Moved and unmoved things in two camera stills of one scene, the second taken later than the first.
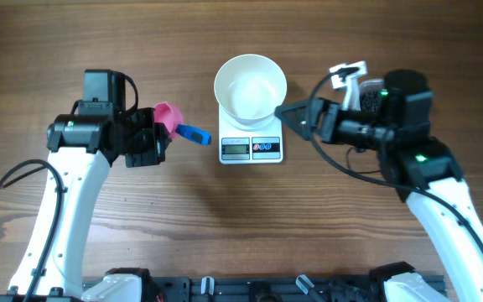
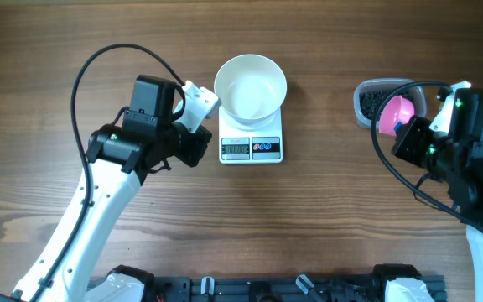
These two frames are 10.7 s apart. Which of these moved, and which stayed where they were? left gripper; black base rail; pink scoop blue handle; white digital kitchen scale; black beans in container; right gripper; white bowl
Moved: pink scoop blue handle; left gripper; right gripper
Stayed: black base rail; black beans in container; white digital kitchen scale; white bowl
